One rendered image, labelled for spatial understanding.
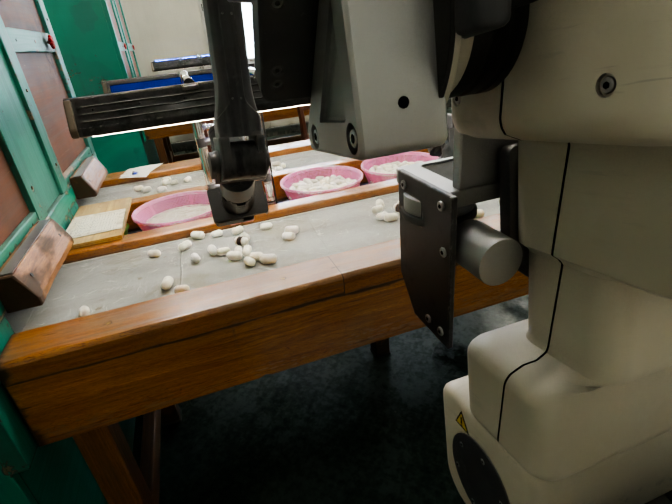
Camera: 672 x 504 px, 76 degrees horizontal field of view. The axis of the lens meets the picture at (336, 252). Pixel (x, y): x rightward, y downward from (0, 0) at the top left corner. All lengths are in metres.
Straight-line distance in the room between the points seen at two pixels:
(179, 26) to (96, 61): 2.47
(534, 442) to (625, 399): 0.09
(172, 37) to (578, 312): 5.80
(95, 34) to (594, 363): 3.54
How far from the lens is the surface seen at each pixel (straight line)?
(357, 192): 1.24
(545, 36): 0.27
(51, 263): 1.04
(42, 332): 0.91
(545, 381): 0.41
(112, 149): 3.73
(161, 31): 6.00
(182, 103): 0.98
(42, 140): 1.44
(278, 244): 1.04
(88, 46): 3.67
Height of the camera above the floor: 1.17
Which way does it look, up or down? 27 degrees down
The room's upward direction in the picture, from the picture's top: 6 degrees counter-clockwise
